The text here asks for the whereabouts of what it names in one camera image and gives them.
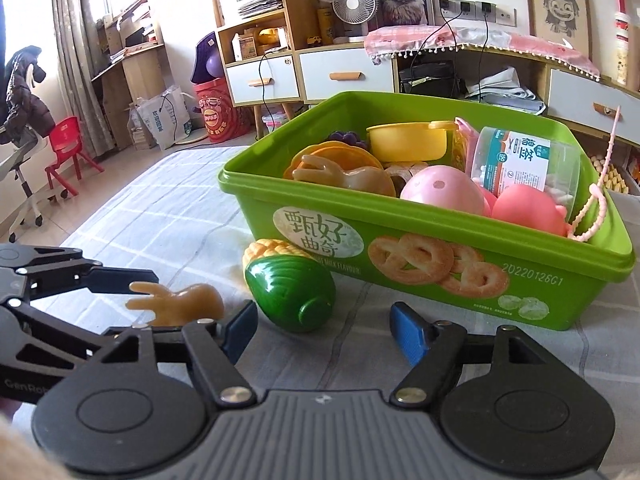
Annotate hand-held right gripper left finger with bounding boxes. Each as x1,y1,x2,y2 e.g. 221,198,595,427
70,300,259,408

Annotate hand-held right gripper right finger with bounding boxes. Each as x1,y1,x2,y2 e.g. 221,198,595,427
390,302,568,408

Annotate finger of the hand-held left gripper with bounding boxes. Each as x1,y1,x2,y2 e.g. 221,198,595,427
0,304,183,373
0,244,160,306

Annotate tan rubber toy hand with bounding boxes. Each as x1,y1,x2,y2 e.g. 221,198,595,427
125,280,225,326
291,154,396,196

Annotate toy corn cob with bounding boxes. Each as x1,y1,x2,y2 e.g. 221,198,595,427
242,239,337,333

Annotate green plastic bin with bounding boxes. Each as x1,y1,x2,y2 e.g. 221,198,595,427
217,91,636,332

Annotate pink egg toy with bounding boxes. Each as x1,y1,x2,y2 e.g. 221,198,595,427
400,165,493,217

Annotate pink gourd toy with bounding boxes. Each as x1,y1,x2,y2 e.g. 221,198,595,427
482,184,572,237

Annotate yellow toy pot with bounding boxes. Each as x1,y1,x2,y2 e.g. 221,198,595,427
366,120,456,163

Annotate orange toy plate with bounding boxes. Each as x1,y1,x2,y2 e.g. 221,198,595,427
283,141,383,181

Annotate pink box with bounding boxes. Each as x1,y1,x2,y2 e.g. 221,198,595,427
452,117,482,173

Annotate clear cotton swab jar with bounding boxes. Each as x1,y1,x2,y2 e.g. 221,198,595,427
470,126,581,196

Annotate purple toy grapes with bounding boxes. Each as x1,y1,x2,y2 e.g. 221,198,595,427
327,130,370,151

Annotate pink beaded strap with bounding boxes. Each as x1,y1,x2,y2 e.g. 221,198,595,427
567,105,623,242

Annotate white checked blanket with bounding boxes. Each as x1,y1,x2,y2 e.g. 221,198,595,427
10,145,640,396

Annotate blurry beige cloth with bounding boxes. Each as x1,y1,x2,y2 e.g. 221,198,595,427
0,407,68,480

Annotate red plastic chair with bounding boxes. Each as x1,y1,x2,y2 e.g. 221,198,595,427
45,116,106,196

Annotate white office chair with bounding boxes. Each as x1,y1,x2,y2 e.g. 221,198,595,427
0,127,51,243

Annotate white sack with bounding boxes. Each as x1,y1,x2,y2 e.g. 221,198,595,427
137,85,193,151

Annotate dark jacket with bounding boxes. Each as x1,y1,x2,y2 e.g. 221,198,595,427
5,45,56,138

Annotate wooden desk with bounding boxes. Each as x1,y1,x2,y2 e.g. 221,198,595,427
92,0,168,146

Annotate beige curtain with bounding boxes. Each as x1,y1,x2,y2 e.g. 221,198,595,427
50,0,133,156

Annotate purple bag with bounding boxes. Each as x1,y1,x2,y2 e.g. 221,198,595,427
191,31,226,86

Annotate black bag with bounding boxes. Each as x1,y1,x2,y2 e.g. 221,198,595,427
398,60,461,98

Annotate small cardboard box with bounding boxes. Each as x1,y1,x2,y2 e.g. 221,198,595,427
232,34,257,61

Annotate yellow egg tray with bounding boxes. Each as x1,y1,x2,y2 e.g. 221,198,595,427
590,155,631,193

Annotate folded grey sheets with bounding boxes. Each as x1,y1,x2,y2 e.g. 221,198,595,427
465,66,546,116

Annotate stack of papers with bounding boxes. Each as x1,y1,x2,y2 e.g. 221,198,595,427
237,0,283,20

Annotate pink tasselled cloth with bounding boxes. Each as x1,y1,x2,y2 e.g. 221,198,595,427
363,25,601,81

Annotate wooden TV cabinet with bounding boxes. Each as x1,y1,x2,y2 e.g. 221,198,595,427
212,0,640,128

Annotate yellow box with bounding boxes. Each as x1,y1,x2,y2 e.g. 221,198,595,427
317,7,336,45

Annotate small white fan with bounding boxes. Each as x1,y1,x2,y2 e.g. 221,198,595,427
331,0,377,43

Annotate stacked paper cups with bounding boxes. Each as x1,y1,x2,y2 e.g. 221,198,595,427
614,10,631,86

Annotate framed girl drawing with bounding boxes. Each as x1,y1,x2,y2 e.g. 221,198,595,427
522,0,592,51

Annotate white drawer wooden handle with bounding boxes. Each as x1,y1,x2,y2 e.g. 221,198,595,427
297,47,396,103
225,55,301,107
547,67,640,128

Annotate black power cable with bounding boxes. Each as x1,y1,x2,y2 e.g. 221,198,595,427
407,2,453,96
475,2,493,106

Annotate white wall socket row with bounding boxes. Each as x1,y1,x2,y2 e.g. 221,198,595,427
439,0,516,26

